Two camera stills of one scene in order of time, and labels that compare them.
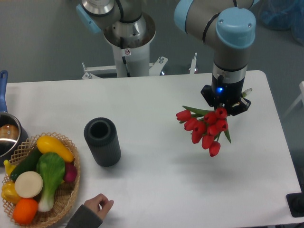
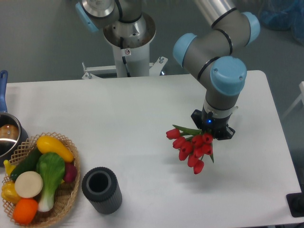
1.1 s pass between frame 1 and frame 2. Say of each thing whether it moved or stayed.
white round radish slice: stayed
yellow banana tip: stayed
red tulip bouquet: moved
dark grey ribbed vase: moved
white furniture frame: stayed
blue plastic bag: stayed
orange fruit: stayed
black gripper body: moved
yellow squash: stayed
